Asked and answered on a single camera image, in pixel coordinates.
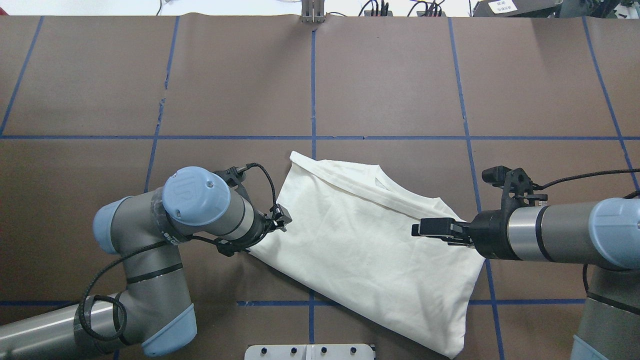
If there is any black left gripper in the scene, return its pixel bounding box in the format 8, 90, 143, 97
215, 167, 293, 256

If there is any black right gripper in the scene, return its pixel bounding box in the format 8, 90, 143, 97
411, 166, 547, 261

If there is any cream long sleeve shirt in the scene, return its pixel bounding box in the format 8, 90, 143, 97
250, 152, 484, 359

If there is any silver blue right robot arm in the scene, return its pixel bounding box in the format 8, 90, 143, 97
411, 166, 640, 360

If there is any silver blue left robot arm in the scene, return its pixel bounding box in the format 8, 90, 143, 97
1, 162, 291, 360

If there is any lower orange black connector box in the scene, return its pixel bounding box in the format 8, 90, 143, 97
406, 0, 446, 18

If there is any orange black connector box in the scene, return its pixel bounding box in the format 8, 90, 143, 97
358, 0, 390, 18
406, 0, 446, 18

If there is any upper orange black connector box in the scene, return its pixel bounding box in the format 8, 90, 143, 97
358, 0, 390, 18

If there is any black box with white label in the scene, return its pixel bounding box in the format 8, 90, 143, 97
471, 0, 563, 18

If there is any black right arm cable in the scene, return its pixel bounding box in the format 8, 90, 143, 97
537, 169, 640, 296

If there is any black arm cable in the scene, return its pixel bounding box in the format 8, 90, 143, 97
537, 169, 640, 296
77, 162, 279, 343

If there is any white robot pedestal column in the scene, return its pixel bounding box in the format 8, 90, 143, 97
244, 343, 377, 360

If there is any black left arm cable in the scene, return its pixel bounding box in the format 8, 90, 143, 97
77, 162, 279, 343

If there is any aluminium frame post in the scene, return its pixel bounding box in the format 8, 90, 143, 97
301, 0, 326, 24

